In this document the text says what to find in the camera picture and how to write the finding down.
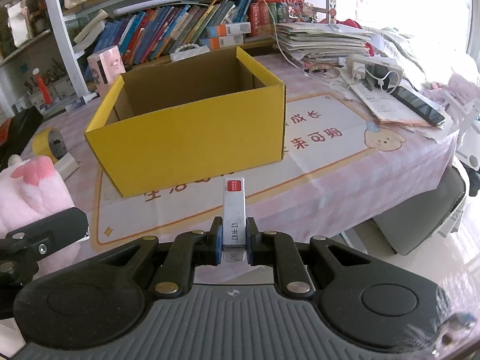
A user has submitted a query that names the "small spray bottle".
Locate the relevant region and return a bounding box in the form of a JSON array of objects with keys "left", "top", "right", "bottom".
[{"left": 65, "top": 92, "right": 98, "bottom": 115}]

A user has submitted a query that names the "stack of papers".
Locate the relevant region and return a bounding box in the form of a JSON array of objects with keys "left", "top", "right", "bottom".
[{"left": 273, "top": 22, "right": 374, "bottom": 68}]

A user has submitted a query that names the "pink cylindrical humidifier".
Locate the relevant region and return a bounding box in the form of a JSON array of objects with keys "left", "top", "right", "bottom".
[{"left": 87, "top": 45, "right": 125, "bottom": 96}]

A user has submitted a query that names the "yellow tape roll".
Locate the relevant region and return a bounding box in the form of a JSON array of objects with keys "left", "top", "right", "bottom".
[{"left": 32, "top": 127, "right": 68, "bottom": 164}]

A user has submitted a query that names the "orange blue box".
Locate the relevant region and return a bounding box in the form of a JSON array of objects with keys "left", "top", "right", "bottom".
[
  {"left": 207, "top": 22, "right": 251, "bottom": 38},
  {"left": 199, "top": 34, "right": 244, "bottom": 50}
]

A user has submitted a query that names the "white quilted pearl purse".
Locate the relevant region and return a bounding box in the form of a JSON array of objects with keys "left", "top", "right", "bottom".
[{"left": 170, "top": 44, "right": 210, "bottom": 62}]

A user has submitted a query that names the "orange blue box lower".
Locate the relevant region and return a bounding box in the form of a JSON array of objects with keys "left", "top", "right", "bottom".
[{"left": 199, "top": 34, "right": 244, "bottom": 50}]

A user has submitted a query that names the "grey chair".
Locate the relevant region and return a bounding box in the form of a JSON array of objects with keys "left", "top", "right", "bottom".
[{"left": 373, "top": 161, "right": 470, "bottom": 256}]

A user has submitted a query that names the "pink plush paw toy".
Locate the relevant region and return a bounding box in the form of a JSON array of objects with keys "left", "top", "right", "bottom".
[{"left": 0, "top": 155, "right": 86, "bottom": 277}]

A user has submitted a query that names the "pink checkered table mat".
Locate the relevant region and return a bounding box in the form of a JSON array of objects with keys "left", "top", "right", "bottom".
[{"left": 14, "top": 53, "right": 461, "bottom": 271}]

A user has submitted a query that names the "orange blue box upper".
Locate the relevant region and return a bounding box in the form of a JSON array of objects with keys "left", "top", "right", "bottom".
[{"left": 207, "top": 22, "right": 251, "bottom": 38}]

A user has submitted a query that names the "yellow cardboard box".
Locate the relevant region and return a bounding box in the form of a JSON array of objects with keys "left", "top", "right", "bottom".
[{"left": 85, "top": 48, "right": 287, "bottom": 197}]

